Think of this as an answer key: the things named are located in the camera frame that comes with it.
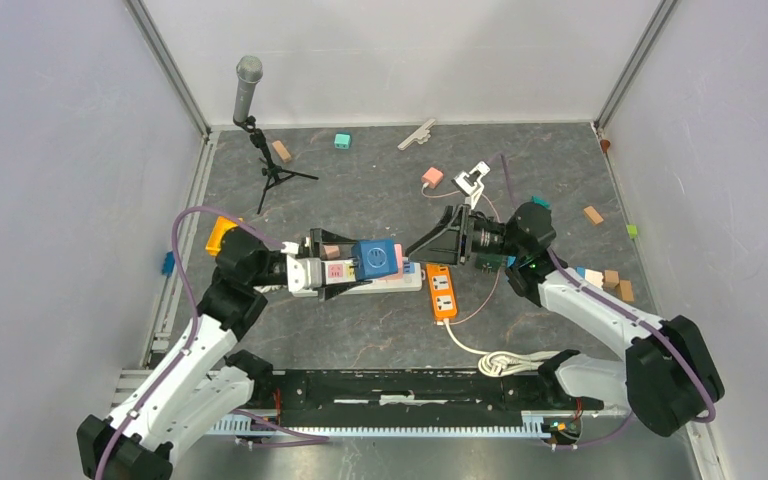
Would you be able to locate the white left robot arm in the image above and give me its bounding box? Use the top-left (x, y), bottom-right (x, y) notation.
top-left (77, 226), bottom-right (402, 479)

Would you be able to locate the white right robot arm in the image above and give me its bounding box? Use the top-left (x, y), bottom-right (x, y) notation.
top-left (406, 201), bottom-right (725, 437)

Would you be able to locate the wooden blocks pair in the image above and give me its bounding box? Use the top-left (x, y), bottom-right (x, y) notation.
top-left (603, 270), bottom-right (635, 303)

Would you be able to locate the dark green socket cube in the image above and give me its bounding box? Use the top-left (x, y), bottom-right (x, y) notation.
top-left (474, 254), bottom-right (504, 273)

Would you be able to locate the grey microphone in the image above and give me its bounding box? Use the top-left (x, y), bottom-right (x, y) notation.
top-left (232, 55), bottom-right (263, 124)

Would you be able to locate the teal cube block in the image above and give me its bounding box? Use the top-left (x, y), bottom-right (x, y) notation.
top-left (333, 133), bottom-right (352, 150)

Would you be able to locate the pink cube socket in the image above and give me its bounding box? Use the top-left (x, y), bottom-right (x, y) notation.
top-left (322, 243), bottom-right (403, 285)

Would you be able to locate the tan block right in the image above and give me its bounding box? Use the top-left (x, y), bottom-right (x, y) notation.
top-left (583, 205), bottom-right (604, 226)

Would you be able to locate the yellow toy crate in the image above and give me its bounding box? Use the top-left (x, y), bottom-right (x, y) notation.
top-left (205, 216), bottom-right (242, 258)

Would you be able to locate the coiled white cable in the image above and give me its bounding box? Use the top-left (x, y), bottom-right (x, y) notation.
top-left (443, 319), bottom-right (565, 379)

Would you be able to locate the blue cube socket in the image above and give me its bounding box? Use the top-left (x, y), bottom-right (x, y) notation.
top-left (350, 239), bottom-right (401, 281)

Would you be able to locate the black tripod mic stand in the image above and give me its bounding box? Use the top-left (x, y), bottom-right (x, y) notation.
top-left (234, 116), bottom-right (319, 215)

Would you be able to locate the small pink charger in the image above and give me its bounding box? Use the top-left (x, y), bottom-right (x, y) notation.
top-left (421, 167), bottom-right (444, 189)

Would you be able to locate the orange power strip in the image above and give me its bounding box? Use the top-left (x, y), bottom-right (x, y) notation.
top-left (425, 264), bottom-right (458, 325)

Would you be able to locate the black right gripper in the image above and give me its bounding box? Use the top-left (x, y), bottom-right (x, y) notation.
top-left (405, 204), bottom-right (524, 268)

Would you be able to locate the blue clip on rail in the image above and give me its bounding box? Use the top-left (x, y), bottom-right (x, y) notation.
top-left (160, 250), bottom-right (177, 278)

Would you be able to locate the white plastic bracket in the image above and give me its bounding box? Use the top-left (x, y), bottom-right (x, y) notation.
top-left (397, 118), bottom-right (437, 151)

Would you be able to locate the teal triangle block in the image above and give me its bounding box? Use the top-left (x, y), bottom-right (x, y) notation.
top-left (531, 196), bottom-right (551, 209)

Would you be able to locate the tan wooden block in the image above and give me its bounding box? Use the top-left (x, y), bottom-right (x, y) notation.
top-left (272, 140), bottom-right (293, 163)

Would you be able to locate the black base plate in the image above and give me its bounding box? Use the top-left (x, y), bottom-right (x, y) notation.
top-left (242, 369), bottom-right (603, 427)

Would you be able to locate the white multicolour power strip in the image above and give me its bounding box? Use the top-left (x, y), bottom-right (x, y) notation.
top-left (293, 263), bottom-right (423, 298)

